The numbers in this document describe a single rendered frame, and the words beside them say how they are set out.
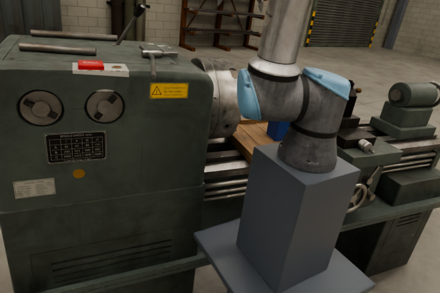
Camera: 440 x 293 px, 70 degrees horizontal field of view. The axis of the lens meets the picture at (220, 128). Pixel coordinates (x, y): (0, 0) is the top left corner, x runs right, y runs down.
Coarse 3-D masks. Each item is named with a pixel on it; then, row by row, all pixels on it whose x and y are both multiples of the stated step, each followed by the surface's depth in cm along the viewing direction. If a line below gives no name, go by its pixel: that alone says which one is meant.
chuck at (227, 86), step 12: (216, 60) 117; (228, 60) 119; (216, 72) 111; (228, 72) 113; (228, 84) 111; (228, 96) 110; (228, 108) 111; (228, 120) 113; (216, 132) 116; (228, 132) 118
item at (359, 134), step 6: (342, 132) 139; (348, 132) 140; (354, 132) 141; (360, 132) 141; (366, 132) 142; (342, 138) 133; (348, 138) 133; (354, 138) 134; (360, 138) 135; (366, 138) 136; (372, 138) 138; (342, 144) 133; (348, 144) 133; (354, 144) 135; (372, 144) 139
